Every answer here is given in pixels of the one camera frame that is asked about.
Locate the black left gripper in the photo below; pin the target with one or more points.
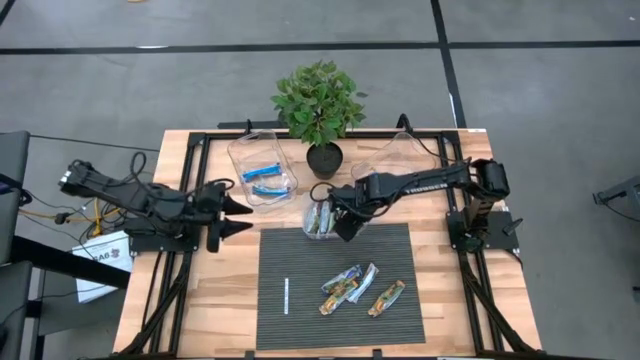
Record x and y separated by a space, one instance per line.
210 210

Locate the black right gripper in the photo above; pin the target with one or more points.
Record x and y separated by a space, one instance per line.
367 197

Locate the blue green granola bar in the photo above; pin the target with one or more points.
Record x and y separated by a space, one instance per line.
349 274

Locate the white blue granola bar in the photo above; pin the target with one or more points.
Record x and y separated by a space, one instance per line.
366 279

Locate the green orange granola bar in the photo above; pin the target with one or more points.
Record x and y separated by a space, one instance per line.
386 298

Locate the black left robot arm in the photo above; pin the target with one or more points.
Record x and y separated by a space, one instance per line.
125 192

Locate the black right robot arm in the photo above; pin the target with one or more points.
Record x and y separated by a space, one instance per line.
430 186

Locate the small clear plastic bin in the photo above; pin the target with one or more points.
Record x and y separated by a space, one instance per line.
310 195

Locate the white tape strip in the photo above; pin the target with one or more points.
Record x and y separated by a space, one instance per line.
286 296

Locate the green potted plant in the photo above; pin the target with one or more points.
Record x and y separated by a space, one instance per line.
317 105

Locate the grey woven placemat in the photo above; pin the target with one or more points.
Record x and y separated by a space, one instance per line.
300 330

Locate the white printed paper sheet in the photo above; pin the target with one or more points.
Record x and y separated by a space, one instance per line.
107 245

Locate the black power plug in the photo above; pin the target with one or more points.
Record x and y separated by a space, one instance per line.
62 218

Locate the black beam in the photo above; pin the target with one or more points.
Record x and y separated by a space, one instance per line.
60 260

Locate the dark grey furniture panel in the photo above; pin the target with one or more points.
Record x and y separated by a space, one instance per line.
12 310
12 165

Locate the grey stand foot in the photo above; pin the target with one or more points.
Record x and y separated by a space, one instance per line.
620 192

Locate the black aluminium table frame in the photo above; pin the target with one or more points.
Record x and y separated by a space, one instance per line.
210 136

